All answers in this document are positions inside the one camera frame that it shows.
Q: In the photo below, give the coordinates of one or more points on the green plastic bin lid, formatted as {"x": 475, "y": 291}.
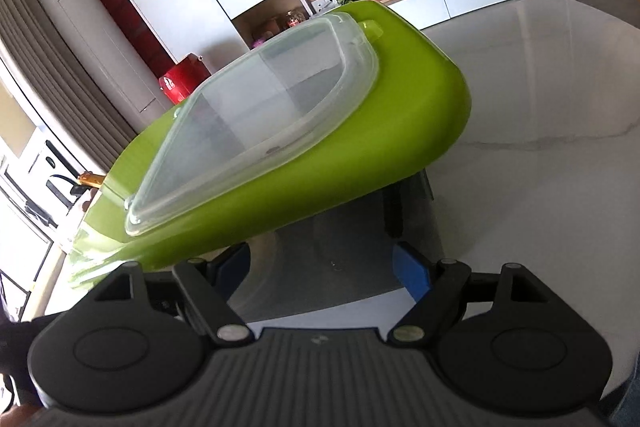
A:
{"x": 400, "y": 107}

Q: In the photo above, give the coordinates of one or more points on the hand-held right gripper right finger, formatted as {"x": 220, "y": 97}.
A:
{"x": 412, "y": 272}

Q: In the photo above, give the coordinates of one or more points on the clear plastic lid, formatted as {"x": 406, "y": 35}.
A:
{"x": 250, "y": 107}

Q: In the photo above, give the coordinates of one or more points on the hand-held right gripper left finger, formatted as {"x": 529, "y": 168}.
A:
{"x": 232, "y": 267}

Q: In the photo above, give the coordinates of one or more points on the beige curtain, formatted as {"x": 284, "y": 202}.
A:
{"x": 20, "y": 32}

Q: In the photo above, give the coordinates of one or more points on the white router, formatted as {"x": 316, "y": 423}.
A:
{"x": 320, "y": 4}

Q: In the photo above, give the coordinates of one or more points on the pink toy box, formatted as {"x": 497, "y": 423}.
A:
{"x": 261, "y": 43}

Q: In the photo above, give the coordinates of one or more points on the glass jar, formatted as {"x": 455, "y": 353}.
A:
{"x": 292, "y": 19}

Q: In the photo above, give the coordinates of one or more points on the red goblet-shaped stand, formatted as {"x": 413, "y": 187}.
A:
{"x": 182, "y": 79}

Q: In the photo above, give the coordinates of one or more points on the white washing machine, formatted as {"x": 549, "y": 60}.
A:
{"x": 60, "y": 177}

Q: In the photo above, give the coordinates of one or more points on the white marble desktop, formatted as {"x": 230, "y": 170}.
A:
{"x": 525, "y": 107}

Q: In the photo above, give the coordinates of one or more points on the blue cloth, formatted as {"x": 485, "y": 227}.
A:
{"x": 625, "y": 407}

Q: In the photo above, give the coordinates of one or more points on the white standing air conditioner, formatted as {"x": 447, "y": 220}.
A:
{"x": 90, "y": 32}

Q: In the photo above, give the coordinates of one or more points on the grey transparent storage bin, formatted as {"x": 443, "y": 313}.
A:
{"x": 350, "y": 232}

